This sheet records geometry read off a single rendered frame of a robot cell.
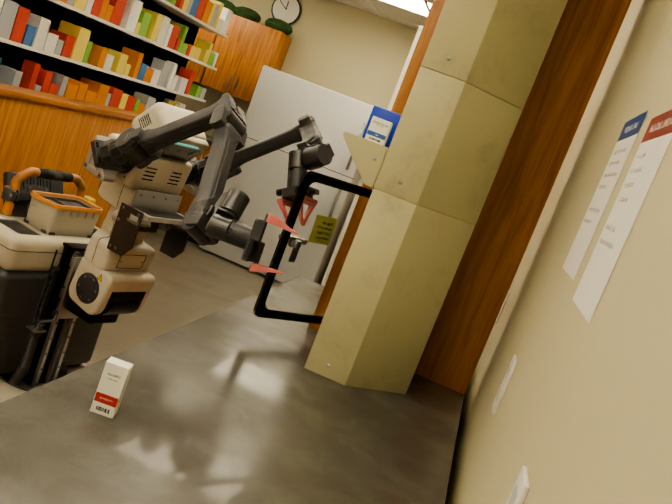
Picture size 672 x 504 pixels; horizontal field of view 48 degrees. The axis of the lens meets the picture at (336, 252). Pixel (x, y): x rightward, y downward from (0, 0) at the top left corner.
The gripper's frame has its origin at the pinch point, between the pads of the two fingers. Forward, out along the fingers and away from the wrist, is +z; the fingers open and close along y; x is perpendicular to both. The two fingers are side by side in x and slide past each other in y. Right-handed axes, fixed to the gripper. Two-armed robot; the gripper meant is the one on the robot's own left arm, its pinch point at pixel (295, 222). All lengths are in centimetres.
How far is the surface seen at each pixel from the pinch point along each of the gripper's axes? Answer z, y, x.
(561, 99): -36, -57, -41
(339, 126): -204, 277, -339
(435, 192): -2.5, -41.6, -3.4
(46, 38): -159, 260, -54
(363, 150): -11.4, -29.6, 9.3
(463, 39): -35, -54, 5
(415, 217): 3.6, -37.6, -1.1
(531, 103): -35, -50, -37
